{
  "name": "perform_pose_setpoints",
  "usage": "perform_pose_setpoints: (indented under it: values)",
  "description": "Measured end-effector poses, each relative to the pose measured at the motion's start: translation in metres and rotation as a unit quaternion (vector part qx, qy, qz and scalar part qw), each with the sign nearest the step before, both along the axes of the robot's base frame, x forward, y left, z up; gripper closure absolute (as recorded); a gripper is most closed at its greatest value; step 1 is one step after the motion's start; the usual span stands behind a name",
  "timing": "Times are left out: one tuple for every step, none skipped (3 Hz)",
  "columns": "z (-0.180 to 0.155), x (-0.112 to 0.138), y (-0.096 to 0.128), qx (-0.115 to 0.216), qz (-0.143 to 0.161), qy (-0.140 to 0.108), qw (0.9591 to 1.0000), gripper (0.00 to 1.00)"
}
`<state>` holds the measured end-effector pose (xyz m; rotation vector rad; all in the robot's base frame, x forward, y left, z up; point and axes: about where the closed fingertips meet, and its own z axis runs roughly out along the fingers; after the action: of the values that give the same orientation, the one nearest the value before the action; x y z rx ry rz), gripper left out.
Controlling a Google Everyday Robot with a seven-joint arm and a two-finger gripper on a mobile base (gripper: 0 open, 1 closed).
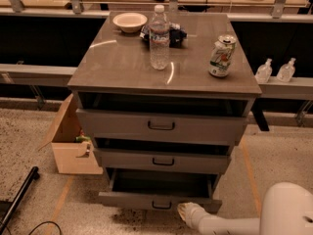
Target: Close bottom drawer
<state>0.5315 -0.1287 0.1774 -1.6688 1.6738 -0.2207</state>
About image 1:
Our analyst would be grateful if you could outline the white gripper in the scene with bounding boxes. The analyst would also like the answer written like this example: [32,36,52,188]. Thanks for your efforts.
[177,203,209,229]

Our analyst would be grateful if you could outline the grey bottom drawer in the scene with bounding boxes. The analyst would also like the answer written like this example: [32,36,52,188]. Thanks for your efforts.
[99,168,222,213]

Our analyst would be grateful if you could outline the grey drawer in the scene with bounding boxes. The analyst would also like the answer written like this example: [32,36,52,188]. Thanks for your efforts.
[76,109,246,146]
[94,148,230,174]
[99,168,222,213]

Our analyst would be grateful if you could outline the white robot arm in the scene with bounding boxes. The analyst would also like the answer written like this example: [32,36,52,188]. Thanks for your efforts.
[177,182,313,235]

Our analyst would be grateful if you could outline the grey drawer cabinet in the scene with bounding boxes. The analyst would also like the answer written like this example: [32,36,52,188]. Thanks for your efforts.
[67,11,262,194]

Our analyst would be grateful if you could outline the grey middle drawer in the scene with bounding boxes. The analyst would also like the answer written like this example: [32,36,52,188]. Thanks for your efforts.
[94,148,230,174]

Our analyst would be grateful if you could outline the grey top drawer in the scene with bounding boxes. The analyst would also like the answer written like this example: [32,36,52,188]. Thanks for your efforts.
[76,109,246,146]

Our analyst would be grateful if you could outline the cardboard box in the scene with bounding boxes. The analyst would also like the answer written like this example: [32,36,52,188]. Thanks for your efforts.
[38,94,103,175]

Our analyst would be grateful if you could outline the black pole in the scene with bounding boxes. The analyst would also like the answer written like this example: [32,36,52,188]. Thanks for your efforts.
[0,166,40,235]

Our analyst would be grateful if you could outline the left clear sanitizer bottle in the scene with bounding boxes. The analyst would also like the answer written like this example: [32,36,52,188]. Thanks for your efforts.
[255,59,272,83]

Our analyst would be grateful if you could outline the clear sanitizer bottle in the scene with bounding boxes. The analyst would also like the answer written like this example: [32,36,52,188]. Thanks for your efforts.
[277,58,295,82]
[255,59,272,83]

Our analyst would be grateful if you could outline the green white soda can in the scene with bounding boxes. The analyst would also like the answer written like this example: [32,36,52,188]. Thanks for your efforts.
[209,34,237,77]

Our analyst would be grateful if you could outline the right clear sanitizer bottle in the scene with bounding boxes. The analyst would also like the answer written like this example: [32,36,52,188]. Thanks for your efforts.
[277,58,295,82]

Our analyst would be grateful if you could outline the dark crumpled snack bag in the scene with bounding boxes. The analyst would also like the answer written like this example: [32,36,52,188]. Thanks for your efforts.
[140,23,187,48]

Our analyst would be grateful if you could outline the clear plastic water bottle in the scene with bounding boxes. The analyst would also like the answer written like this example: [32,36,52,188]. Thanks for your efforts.
[149,5,169,71]

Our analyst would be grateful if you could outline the white bowl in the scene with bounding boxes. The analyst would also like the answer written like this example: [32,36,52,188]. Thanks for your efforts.
[112,13,148,33]

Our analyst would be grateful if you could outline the grey metal railing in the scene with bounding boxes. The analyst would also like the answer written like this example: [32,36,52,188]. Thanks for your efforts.
[0,0,313,100]

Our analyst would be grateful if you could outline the black floor cable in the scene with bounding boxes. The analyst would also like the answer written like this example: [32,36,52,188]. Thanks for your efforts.
[0,220,63,235]

